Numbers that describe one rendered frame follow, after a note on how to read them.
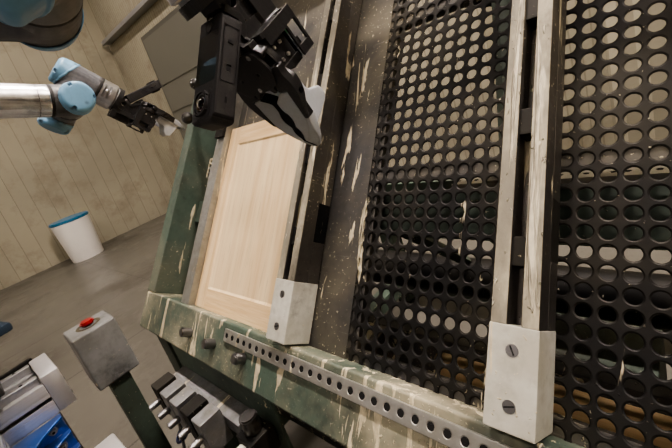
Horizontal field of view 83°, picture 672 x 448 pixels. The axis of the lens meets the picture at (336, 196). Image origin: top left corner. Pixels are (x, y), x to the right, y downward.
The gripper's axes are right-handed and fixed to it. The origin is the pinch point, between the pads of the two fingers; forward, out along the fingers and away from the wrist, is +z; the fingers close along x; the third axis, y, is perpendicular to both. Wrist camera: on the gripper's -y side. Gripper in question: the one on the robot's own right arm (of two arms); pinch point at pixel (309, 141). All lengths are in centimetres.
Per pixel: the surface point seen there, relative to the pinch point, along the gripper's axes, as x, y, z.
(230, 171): 70, 22, 22
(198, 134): 98, 37, 15
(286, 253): 28.8, -2.1, 26.6
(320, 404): 14.7, -24.9, 39.4
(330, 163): 24.4, 19.5, 21.8
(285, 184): 41, 17, 24
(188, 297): 75, -15, 37
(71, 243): 678, 30, 127
